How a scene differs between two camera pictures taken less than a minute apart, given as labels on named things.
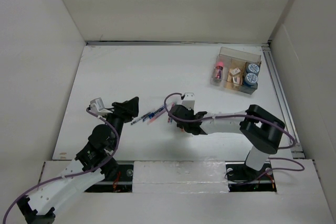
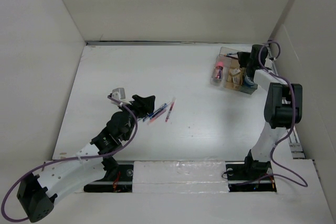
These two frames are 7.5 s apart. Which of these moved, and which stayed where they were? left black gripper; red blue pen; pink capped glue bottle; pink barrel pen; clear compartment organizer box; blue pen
Moved: left black gripper; red blue pen
Stayed: blue pen; pink barrel pen; clear compartment organizer box; pink capped glue bottle
